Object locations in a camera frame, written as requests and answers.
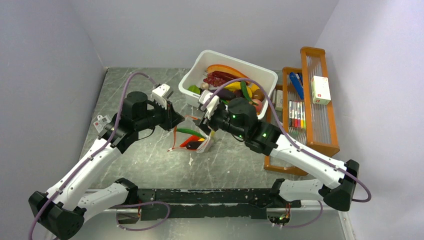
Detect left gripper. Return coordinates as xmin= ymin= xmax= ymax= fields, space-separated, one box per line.
xmin=135 ymin=97 xmax=185 ymax=131

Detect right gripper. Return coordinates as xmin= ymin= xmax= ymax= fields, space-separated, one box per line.
xmin=193 ymin=103 xmax=248 ymax=140

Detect green toy chili pepper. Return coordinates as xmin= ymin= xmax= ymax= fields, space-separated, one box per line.
xmin=175 ymin=128 xmax=206 ymax=139

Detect clear zip top bag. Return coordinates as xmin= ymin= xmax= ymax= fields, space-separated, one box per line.
xmin=167 ymin=115 xmax=216 ymax=154

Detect orange toy carrot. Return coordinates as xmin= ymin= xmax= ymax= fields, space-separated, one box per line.
xmin=179 ymin=135 xmax=200 ymax=148

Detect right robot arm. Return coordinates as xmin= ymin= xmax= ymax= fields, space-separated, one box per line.
xmin=197 ymin=96 xmax=360 ymax=212

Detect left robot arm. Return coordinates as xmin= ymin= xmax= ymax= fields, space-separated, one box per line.
xmin=28 ymin=84 xmax=184 ymax=240

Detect white plastic food bin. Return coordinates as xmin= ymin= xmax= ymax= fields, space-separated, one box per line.
xmin=178 ymin=50 xmax=278 ymax=120

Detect dark purple toy eggplant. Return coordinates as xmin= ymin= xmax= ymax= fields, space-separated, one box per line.
xmin=216 ymin=88 xmax=236 ymax=101

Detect yellow toy banana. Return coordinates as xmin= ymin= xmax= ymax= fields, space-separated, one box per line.
xmin=224 ymin=81 xmax=253 ymax=98

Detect green toy lime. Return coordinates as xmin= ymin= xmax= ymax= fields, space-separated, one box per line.
xmin=187 ymin=85 xmax=202 ymax=95

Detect red toy grapes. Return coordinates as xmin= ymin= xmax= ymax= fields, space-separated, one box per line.
xmin=203 ymin=72 xmax=232 ymax=87

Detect orange toy melon slice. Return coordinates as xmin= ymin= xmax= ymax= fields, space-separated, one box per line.
xmin=206 ymin=64 xmax=249 ymax=80

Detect white tag card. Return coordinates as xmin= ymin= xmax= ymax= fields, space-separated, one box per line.
xmin=93 ymin=115 xmax=111 ymax=133

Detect set of coloured markers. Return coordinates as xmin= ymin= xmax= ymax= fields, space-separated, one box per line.
xmin=288 ymin=100 xmax=306 ymax=129

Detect orange wooden rack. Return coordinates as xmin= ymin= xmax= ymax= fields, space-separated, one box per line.
xmin=272 ymin=46 xmax=340 ymax=157

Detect white small carton box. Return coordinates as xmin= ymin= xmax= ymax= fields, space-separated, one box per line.
xmin=310 ymin=75 xmax=331 ymax=106

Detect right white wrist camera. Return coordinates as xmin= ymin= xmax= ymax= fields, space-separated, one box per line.
xmin=198 ymin=90 xmax=220 ymax=120

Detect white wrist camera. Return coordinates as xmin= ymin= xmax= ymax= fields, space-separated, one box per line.
xmin=198 ymin=90 xmax=220 ymax=120
xmin=151 ymin=84 xmax=173 ymax=110

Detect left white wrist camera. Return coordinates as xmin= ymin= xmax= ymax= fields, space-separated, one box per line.
xmin=151 ymin=84 xmax=173 ymax=110

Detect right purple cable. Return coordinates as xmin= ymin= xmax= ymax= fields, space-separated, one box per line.
xmin=202 ymin=77 xmax=373 ymax=229

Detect purple cable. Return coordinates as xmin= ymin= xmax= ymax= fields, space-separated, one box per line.
xmin=28 ymin=72 xmax=171 ymax=240
xmin=202 ymin=77 xmax=373 ymax=229

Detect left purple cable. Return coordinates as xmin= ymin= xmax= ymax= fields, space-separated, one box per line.
xmin=28 ymin=72 xmax=171 ymax=240

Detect blue handled tool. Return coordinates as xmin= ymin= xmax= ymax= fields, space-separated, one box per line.
xmin=289 ymin=72 xmax=304 ymax=100

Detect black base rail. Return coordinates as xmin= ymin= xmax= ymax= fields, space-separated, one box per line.
xmin=124 ymin=188 xmax=301 ymax=221

